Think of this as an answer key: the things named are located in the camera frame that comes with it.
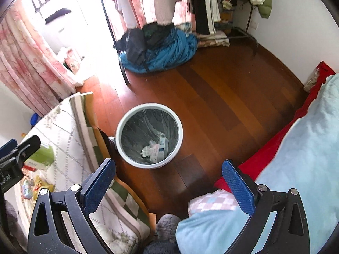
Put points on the white trash bin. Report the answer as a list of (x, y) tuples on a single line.
[(149, 136)]

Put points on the dark grey fuzzy cushion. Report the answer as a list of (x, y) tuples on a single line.
[(165, 236)]

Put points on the blue capped plastic bottle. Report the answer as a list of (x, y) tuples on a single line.
[(35, 119)]

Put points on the olive green puffer jacket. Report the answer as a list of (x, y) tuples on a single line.
[(265, 9)]

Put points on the light blue blanket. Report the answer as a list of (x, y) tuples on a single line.
[(213, 231)]

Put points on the blue black clothes pile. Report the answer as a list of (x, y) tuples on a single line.
[(155, 48)]

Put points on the red bed sheet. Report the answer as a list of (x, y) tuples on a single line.
[(275, 142)]

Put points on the green white carton box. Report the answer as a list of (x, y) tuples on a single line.
[(42, 159)]

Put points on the black hanging trousers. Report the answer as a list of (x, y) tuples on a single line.
[(206, 15)]

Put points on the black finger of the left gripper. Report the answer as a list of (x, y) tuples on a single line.
[(23, 151), (8, 147)]

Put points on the pink floral curtain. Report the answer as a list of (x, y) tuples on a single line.
[(29, 66)]

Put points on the yellow panda snack wrapper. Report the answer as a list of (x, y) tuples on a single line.
[(30, 187)]

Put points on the white appliance on balcony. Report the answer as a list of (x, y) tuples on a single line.
[(66, 28)]

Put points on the black clothes rack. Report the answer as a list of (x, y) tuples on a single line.
[(242, 34)]

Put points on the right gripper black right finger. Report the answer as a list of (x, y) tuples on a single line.
[(289, 233)]

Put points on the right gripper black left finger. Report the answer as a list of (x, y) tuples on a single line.
[(47, 232)]

